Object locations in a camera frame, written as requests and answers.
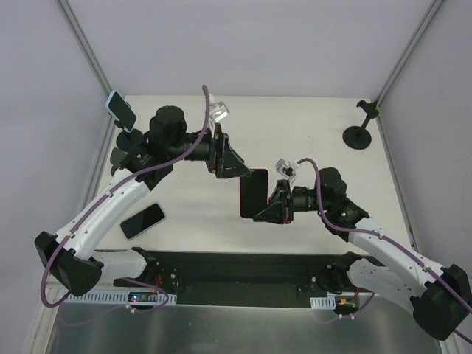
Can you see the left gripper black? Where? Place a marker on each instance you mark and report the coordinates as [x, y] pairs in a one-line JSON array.
[[217, 154]]

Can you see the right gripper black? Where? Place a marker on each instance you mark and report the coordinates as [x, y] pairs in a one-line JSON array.
[[287, 201]]

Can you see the pink case phone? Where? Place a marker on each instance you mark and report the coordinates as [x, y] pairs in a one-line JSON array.
[[253, 193]]

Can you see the black tall corner phone stand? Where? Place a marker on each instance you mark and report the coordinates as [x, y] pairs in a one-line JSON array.
[[358, 137]]

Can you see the black round base phone stand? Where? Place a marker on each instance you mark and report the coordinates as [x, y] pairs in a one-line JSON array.
[[125, 140]]

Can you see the black stand with brown base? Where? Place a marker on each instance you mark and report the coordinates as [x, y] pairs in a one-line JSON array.
[[116, 158]]

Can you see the light blue case phone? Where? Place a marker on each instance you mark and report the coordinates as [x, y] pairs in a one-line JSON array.
[[120, 111]]

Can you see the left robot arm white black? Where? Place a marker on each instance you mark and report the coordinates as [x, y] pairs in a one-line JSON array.
[[69, 255]]

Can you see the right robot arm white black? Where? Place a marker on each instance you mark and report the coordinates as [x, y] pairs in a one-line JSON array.
[[438, 297]]

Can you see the green case phone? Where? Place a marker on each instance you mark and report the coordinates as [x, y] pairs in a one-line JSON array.
[[142, 221]]

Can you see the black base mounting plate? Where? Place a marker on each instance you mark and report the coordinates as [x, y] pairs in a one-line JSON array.
[[247, 280]]

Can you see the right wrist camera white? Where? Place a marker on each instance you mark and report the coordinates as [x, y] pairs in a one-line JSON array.
[[287, 169]]

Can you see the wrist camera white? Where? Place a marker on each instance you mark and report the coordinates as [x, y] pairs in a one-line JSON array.
[[218, 109], [287, 169]]

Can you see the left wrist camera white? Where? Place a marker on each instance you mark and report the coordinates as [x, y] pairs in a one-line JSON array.
[[218, 109]]

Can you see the right white cable duct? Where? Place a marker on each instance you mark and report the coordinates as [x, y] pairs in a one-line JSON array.
[[323, 303]]

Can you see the white cable duct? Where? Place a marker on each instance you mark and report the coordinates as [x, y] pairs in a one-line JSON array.
[[123, 297], [323, 303]]

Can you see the left white cable duct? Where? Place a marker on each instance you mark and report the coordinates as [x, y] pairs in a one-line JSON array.
[[123, 297]]

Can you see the left aluminium frame post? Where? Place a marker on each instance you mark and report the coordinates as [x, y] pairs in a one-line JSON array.
[[65, 7]]

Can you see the aluminium frame post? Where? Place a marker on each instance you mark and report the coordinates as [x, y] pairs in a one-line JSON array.
[[410, 48], [65, 7]]

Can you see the right aluminium frame post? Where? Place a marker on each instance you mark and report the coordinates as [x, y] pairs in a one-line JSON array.
[[410, 48]]

